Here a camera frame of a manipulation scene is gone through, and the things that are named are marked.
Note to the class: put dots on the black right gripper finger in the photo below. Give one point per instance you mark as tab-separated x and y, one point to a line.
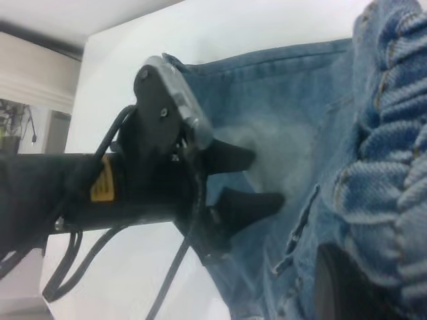
340	290

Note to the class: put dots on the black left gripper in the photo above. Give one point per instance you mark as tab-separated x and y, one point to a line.
150	190

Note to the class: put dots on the blue denim pants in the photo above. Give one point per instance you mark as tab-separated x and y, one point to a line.
283	100

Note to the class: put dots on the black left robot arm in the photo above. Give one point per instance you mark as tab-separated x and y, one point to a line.
33	193

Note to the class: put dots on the white cabinet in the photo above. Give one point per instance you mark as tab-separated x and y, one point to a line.
58	133

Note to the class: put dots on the black hanging plug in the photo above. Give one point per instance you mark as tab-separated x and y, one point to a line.
33	138

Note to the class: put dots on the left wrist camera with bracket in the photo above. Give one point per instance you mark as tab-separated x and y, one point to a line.
156	93

